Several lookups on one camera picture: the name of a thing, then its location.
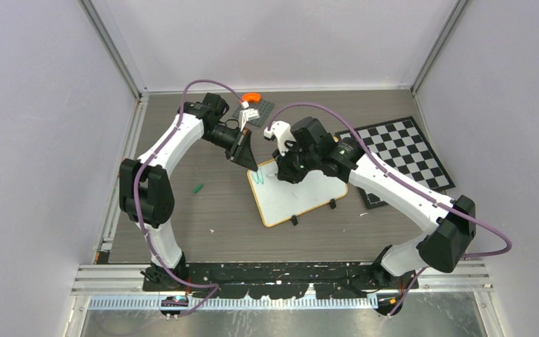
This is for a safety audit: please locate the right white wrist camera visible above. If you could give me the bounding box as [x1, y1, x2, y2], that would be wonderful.
[263, 121, 295, 157]

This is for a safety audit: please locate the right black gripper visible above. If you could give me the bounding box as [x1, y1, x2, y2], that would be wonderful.
[272, 138, 319, 183]

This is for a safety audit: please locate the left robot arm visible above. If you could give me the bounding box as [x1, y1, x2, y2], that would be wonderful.
[119, 93, 258, 291]

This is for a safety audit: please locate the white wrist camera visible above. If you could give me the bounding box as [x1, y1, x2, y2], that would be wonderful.
[263, 121, 295, 157]
[239, 102, 260, 131]

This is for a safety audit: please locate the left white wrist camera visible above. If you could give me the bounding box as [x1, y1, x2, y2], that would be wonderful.
[239, 102, 260, 131]

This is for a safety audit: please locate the green marker cap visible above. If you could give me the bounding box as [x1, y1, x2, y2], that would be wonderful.
[193, 184, 204, 194]

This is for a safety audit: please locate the grey building baseplate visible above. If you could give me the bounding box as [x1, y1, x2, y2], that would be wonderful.
[232, 99, 275, 127]

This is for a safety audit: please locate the yellow framed whiteboard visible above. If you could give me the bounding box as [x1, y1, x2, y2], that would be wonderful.
[246, 160, 348, 227]

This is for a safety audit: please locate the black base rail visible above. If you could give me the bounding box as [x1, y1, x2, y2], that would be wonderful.
[141, 262, 415, 300]

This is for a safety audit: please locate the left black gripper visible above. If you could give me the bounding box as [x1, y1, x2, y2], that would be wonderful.
[202, 124, 259, 172]

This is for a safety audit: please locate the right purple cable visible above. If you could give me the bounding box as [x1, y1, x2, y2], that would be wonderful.
[266, 102, 514, 320]

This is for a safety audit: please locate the purple cable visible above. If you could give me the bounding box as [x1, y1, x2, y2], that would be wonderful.
[133, 79, 247, 318]
[266, 102, 514, 320]

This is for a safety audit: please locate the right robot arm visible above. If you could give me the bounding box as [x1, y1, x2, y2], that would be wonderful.
[264, 117, 476, 288]

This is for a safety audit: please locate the orange curved block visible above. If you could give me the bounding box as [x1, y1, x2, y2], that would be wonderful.
[241, 93, 261, 105]

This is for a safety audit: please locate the black white checkerboard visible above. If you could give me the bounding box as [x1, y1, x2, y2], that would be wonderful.
[355, 117, 455, 192]

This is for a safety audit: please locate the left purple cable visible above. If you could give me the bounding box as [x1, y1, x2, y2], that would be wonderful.
[133, 79, 247, 318]

